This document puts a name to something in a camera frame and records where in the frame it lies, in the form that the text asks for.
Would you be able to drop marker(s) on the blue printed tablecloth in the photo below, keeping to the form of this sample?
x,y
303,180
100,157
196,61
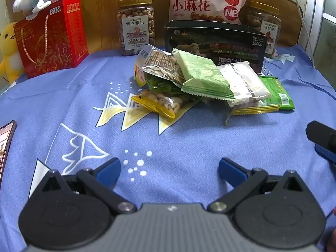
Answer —
x,y
183,136

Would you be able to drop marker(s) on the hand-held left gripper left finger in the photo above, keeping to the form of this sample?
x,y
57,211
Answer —
x,y
110,169

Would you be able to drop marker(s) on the dark tin box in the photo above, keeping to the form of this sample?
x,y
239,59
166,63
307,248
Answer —
x,y
231,44

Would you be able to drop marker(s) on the dark green snack packet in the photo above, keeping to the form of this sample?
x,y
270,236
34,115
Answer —
x,y
162,86

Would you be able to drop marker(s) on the clear yellow peanut packet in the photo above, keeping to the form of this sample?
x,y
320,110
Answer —
x,y
162,103

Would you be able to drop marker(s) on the wood grain board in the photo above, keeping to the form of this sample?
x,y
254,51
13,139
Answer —
x,y
105,18

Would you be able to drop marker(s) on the pink snack bag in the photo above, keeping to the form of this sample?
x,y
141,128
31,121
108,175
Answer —
x,y
199,2

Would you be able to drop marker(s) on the red gift box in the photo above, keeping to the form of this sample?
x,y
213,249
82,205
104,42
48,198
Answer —
x,y
52,44

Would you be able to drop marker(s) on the cashew nut jar gold lid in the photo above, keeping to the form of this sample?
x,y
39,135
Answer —
x,y
135,31

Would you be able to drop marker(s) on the clear seed packet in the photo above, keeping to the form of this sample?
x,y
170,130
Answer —
x,y
160,63

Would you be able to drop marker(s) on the pecan nut jar gold lid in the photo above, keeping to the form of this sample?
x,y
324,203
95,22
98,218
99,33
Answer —
x,y
265,23

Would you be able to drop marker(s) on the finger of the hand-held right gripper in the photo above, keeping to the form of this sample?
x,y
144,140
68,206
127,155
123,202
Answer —
x,y
320,134

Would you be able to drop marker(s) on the yellow plush duck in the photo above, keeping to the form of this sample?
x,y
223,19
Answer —
x,y
9,44

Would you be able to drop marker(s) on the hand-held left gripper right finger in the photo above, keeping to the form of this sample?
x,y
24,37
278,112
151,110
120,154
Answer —
x,y
231,169

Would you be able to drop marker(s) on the light green snack packet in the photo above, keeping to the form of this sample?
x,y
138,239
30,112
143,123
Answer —
x,y
202,76

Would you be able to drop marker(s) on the white window frame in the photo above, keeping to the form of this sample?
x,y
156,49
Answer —
x,y
317,5

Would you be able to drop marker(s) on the smartphone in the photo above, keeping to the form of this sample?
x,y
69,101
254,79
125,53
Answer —
x,y
5,147

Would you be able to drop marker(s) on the yellow-edged snack packet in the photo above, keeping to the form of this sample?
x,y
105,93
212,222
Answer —
x,y
252,109

